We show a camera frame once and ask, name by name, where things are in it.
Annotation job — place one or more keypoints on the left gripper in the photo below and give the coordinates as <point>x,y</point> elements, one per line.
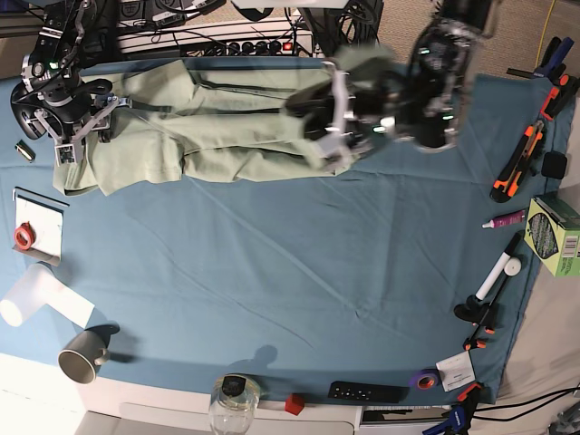
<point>341,114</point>

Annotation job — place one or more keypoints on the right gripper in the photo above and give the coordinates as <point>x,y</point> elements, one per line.
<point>87,112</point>

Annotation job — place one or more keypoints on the light green T-shirt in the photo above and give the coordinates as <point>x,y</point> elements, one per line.
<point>209,124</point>

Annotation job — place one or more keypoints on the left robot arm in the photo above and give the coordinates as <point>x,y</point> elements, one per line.
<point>427,103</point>

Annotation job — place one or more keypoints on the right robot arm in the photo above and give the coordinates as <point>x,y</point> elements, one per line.
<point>52,97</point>

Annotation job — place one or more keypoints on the black power strip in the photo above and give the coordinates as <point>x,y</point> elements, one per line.
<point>235,48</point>

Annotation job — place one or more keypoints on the small silver black lighter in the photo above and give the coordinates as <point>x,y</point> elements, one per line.
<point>25,151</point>

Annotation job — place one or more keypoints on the black computer mouse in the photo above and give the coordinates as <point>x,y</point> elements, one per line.
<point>24,113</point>

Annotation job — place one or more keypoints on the white notepad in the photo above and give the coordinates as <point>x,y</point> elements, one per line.
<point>45,216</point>

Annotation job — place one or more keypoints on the red tape roll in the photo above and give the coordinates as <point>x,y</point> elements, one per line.
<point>24,236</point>

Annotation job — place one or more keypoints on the blue table cloth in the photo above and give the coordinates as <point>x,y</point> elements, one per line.
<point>302,282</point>

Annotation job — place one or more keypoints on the orange black utility knife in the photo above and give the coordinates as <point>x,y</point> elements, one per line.
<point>514,173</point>

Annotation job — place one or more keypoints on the grey ceramic mug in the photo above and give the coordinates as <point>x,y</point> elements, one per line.
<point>81,359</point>

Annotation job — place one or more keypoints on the purple glue tube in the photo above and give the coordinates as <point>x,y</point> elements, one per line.
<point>506,219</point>

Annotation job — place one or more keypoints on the blue black clamp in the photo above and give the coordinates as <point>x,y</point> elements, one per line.
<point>552,64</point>

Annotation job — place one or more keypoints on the white black marker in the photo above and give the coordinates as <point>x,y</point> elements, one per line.
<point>497,269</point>

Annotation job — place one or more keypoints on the black square box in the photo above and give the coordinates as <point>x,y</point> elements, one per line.
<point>554,165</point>

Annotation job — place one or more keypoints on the white round cap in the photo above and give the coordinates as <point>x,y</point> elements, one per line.
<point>512,267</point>

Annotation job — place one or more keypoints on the black orange bar clamp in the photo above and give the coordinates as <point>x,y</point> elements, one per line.
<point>481,314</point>

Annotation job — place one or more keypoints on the green cardboard box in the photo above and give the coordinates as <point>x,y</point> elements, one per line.
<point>552,232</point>

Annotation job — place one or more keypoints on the black remote control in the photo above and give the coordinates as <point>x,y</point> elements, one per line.
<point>364,392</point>

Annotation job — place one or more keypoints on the purple tape roll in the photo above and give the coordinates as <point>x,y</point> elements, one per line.
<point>425,379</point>

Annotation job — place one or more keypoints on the red cube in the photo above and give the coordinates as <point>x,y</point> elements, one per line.
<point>294,404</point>

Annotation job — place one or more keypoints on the white paper card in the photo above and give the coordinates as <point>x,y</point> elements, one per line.
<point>456,371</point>

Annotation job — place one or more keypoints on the clear glass jar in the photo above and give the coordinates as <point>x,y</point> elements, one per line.
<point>233,403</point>

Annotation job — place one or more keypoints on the blue orange spring clamp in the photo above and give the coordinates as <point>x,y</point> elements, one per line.
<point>460,416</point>

